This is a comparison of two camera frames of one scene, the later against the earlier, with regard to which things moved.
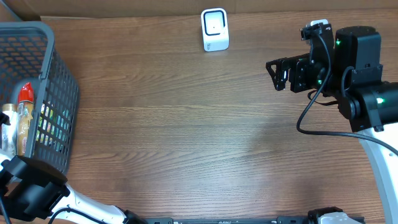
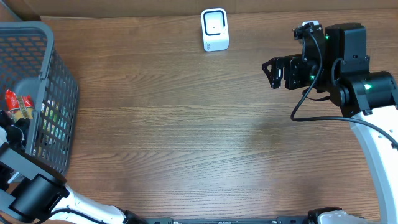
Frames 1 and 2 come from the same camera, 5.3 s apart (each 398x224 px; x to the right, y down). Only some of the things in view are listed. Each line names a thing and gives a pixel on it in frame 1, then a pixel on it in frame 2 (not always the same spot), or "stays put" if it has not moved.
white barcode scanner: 215,29 stays put
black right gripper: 280,78 stays put
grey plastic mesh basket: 28,55 stays put
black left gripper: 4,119 → 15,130
